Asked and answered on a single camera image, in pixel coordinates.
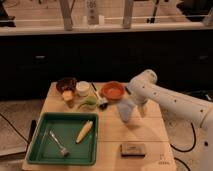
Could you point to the yellow corn cob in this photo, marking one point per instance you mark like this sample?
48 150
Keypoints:
83 132

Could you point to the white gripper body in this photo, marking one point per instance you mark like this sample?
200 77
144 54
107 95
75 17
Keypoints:
130 104

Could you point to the orange bowl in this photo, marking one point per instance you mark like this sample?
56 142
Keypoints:
112 90

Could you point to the white cup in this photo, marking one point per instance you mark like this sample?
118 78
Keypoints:
82 88

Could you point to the light blue towel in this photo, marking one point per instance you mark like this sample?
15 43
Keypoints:
123 111

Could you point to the blue sponge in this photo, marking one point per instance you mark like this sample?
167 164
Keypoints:
128 92

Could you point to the yellow toy block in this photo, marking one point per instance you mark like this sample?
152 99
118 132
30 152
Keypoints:
68 95

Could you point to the green plastic tray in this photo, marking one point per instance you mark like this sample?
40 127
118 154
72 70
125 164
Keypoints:
66 127

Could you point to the green toy vegetable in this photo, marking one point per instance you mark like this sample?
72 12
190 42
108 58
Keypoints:
90 102

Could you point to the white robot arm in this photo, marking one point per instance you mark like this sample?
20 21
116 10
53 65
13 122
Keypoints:
143 87

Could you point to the dark brown bowl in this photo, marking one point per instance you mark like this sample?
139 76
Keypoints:
66 84

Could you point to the metal fork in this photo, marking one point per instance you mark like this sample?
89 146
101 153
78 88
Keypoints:
64 152

